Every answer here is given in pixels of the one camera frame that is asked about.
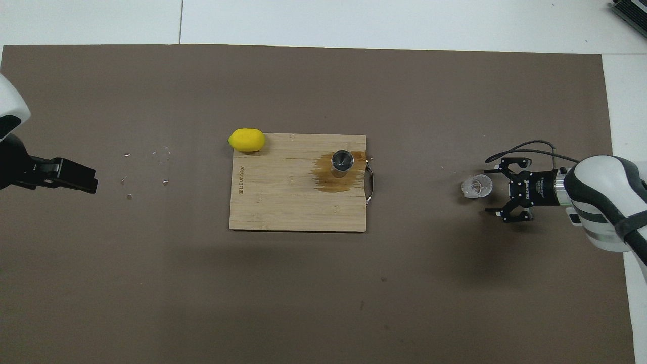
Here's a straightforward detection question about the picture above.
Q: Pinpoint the clear glass cup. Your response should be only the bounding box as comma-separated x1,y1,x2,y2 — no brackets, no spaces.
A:
460,174,493,199

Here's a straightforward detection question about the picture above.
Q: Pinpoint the yellow lemon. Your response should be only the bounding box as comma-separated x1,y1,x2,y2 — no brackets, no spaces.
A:
228,128,266,153

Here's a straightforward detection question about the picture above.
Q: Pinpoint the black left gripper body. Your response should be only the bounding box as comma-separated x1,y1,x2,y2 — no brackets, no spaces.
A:
0,133,36,191

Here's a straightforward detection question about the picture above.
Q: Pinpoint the brown table mat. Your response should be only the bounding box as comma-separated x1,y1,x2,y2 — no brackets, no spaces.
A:
0,44,636,364

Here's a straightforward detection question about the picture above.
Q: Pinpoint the grey ribbed device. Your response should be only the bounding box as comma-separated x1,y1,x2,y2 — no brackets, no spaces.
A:
609,0,647,26

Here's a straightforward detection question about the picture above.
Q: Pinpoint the bamboo cutting board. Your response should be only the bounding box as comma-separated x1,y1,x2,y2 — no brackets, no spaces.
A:
229,133,376,233

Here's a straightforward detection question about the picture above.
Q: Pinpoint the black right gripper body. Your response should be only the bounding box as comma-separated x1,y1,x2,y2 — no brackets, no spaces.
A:
509,170,560,207

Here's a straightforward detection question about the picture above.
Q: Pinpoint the steel jigger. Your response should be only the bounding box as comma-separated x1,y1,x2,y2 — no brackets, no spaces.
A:
331,150,354,180

